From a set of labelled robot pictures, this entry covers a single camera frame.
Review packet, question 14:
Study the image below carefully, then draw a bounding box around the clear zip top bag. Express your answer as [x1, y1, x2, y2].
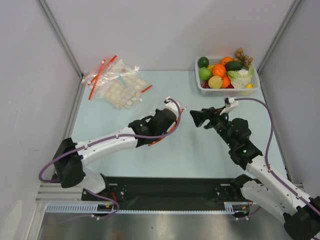
[140, 96, 187, 147]

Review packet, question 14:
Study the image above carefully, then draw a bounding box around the yellow pear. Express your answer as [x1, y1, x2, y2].
[208, 76, 223, 89]

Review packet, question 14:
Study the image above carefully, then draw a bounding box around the white cauliflower with leaves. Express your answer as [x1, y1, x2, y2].
[227, 66, 254, 89]

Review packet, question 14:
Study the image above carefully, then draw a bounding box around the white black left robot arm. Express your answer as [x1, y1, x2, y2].
[53, 108, 181, 200]

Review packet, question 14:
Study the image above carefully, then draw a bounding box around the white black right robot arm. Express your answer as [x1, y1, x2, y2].
[190, 107, 320, 240]

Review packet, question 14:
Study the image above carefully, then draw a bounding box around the pile of zip bags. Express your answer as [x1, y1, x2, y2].
[81, 55, 153, 109]

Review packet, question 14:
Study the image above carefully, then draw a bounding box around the white plastic fruit basket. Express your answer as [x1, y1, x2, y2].
[194, 56, 261, 97]

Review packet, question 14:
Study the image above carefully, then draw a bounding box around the dark red fruit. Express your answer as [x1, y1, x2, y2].
[201, 80, 210, 89]

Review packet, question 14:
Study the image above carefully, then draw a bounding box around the light green guava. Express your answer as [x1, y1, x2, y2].
[198, 67, 212, 81]

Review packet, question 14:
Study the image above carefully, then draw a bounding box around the small orange tangerine front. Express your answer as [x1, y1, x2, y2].
[221, 76, 231, 89]

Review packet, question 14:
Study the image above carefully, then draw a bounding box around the yellow lemon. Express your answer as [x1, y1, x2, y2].
[246, 83, 253, 89]

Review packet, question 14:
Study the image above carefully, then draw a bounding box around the dark green lime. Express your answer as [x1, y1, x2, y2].
[197, 56, 209, 69]

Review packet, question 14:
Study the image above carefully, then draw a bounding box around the dark green avocado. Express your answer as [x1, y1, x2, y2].
[224, 61, 244, 72]

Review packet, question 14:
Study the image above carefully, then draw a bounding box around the orange tangerine back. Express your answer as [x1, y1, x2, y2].
[220, 56, 234, 66]

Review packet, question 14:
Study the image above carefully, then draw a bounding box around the brown longan bunch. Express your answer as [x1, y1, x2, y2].
[234, 48, 254, 69]

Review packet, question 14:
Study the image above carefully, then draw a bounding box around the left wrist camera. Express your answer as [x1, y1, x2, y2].
[164, 96, 181, 117]

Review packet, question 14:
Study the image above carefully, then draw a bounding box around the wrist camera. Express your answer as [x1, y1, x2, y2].
[164, 96, 181, 117]
[219, 97, 239, 116]

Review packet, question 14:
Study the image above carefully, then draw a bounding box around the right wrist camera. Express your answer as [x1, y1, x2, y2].
[219, 97, 239, 116]

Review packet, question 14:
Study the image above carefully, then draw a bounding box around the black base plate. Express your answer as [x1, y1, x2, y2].
[81, 177, 248, 212]

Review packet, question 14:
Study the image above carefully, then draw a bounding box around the white cable duct right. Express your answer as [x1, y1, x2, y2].
[224, 201, 253, 215]

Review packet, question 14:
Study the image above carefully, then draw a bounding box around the white cable duct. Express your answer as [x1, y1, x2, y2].
[46, 203, 116, 214]
[224, 201, 253, 215]

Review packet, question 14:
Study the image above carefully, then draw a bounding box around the white cable duct left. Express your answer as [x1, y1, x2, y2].
[46, 203, 116, 214]

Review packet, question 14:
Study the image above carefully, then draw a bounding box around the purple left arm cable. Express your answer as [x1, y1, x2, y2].
[38, 97, 182, 221]

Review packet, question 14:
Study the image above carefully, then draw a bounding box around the aluminium frame post right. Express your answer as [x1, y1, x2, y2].
[257, 0, 303, 75]

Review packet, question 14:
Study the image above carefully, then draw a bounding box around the aluminium frame post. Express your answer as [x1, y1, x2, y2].
[36, 0, 83, 78]
[257, 0, 303, 75]

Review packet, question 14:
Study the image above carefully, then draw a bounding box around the aluminium frame post left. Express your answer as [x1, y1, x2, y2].
[36, 0, 83, 78]

